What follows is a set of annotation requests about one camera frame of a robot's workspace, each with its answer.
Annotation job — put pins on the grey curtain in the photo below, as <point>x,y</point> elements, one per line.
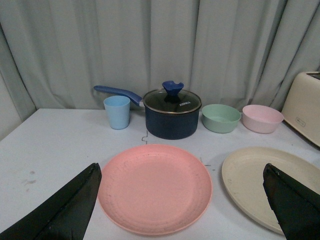
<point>233,52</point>

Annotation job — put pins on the light blue cup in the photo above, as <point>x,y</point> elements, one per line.
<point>118,111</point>

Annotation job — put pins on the pink plate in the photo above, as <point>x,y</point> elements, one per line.
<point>155,189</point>

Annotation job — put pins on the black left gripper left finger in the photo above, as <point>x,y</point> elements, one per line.
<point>63,216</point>

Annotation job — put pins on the cream toaster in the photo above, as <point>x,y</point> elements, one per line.
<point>301,108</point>

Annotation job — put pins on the green bowl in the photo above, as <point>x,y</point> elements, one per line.
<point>220,118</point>

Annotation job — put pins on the glass pot lid blue knob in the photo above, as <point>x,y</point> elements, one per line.
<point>172,98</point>

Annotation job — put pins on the pink bowl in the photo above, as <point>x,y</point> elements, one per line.
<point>261,119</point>

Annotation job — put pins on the dark blue saucepan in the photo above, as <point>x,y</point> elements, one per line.
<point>162,125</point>

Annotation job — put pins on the cream plate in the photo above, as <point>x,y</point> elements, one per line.
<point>242,174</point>

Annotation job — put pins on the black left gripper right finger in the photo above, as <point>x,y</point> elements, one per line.
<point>296,207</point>

